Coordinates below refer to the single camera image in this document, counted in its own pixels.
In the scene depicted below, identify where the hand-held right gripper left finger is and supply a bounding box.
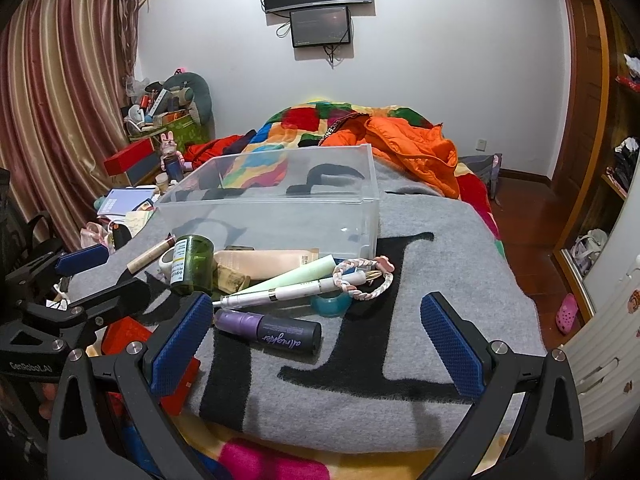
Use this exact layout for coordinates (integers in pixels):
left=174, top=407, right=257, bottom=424
left=47, top=291, right=216, bottom=480

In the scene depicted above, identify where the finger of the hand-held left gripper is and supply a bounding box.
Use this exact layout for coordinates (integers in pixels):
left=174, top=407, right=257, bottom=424
left=25, top=276, right=151, bottom=331
left=7, top=245, right=110, bottom=291

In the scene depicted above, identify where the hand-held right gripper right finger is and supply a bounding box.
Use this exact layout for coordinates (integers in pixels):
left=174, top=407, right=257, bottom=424
left=421, top=291, right=587, bottom=480

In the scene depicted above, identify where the red packet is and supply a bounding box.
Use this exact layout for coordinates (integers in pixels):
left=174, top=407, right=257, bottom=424
left=100, top=317, right=201, bottom=416

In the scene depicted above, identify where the wood-coloured cosmetic stick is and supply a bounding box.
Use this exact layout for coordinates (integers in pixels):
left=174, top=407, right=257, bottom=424
left=126, top=236, right=176, bottom=275

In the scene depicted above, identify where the white tape roll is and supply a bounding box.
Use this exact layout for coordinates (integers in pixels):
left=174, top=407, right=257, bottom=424
left=158, top=247, right=177, bottom=281

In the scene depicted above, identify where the green glass jar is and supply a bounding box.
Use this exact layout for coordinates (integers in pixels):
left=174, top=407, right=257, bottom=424
left=169, top=235, right=216, bottom=295

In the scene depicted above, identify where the dark blue tube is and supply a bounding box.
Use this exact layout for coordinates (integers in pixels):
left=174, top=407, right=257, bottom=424
left=214, top=308, right=322, bottom=358

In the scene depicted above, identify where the white pen-shaped device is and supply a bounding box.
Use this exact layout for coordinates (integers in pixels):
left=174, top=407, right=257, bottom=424
left=212, top=272, right=368, bottom=309

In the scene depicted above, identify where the beige cosmetic tube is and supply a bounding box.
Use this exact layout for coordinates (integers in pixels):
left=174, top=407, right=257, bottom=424
left=214, top=247, right=321, bottom=281

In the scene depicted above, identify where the teal tape roll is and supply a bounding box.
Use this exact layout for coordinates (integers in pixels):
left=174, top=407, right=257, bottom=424
left=310, top=290, right=353, bottom=317

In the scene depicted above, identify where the pink white braided hair band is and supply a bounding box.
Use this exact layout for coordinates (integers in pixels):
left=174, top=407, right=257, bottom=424
left=332, top=256, right=396, bottom=302

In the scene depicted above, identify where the light green tube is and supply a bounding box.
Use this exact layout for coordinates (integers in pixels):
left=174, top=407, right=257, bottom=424
left=227, top=254, right=337, bottom=297

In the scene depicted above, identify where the clear plastic storage box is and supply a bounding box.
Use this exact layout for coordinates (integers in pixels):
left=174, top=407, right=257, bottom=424
left=156, top=144, right=381, bottom=261

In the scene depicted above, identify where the person's left hand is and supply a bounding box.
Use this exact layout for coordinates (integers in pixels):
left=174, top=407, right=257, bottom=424
left=39, top=384, right=57, bottom=422

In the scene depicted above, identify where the black small case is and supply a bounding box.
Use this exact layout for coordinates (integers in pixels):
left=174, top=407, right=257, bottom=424
left=107, top=224, right=133, bottom=255

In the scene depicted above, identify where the black office chair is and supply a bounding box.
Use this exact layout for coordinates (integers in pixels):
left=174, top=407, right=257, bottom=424
left=0, top=170, right=66, bottom=281

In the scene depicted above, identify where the blue notebook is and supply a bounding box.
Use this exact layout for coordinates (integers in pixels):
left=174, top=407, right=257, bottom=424
left=95, top=187, right=158, bottom=218

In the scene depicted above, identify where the grey blanket with black letters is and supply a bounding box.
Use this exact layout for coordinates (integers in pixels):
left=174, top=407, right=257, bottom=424
left=67, top=157, right=548, bottom=436

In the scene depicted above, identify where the red long box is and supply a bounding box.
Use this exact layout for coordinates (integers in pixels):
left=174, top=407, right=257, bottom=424
left=103, top=138, right=157, bottom=177

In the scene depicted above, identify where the pink clog shoe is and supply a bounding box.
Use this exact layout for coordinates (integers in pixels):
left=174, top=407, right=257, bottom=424
left=556, top=294, right=580, bottom=335

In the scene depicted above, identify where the pink rabbit toy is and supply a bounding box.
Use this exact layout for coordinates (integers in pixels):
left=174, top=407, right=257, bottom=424
left=159, top=131, right=186, bottom=171

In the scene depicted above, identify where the white ribbed suitcase with stickers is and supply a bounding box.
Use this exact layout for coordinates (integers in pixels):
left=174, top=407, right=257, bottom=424
left=559, top=280, right=640, bottom=443

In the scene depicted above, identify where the green patterned box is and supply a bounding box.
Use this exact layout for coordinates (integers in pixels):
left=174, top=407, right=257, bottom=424
left=129, top=112, right=211, bottom=146

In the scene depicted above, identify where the red cloth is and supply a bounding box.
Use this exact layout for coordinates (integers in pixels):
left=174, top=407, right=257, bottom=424
left=184, top=132, right=258, bottom=168

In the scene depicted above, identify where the white bag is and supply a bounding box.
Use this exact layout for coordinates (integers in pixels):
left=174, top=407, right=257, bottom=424
left=570, top=230, right=608, bottom=276

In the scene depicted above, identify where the striped brown curtain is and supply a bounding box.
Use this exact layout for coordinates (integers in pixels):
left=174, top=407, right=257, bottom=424
left=0, top=0, right=138, bottom=251

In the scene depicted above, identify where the grey bag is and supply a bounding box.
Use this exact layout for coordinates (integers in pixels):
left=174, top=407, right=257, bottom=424
left=460, top=154, right=503, bottom=201

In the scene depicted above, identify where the dark purple cloth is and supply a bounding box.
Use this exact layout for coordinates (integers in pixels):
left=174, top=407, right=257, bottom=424
left=224, top=130, right=258, bottom=156

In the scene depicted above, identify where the white wardrobe door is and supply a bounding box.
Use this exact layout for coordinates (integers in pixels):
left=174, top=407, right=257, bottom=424
left=582, top=180, right=640, bottom=321

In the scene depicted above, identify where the grey neck pillow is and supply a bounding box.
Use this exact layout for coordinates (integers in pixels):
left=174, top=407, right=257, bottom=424
left=165, top=72, right=213, bottom=126

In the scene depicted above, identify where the orange jacket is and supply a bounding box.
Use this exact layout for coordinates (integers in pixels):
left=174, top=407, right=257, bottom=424
left=320, top=115, right=461, bottom=200

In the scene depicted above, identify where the wooden shelf unit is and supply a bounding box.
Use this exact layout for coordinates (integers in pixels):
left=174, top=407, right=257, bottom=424
left=600, top=0, right=640, bottom=201

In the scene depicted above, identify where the brown wooden door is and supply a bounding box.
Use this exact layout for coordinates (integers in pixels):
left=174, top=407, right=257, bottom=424
left=550, top=0, right=616, bottom=201

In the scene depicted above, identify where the black monitor cable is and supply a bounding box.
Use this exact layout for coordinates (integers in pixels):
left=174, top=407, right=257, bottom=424
left=322, top=42, right=347, bottom=68

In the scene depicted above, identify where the small black wall monitor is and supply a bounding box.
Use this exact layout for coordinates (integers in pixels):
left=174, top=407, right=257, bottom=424
left=290, top=5, right=352, bottom=49

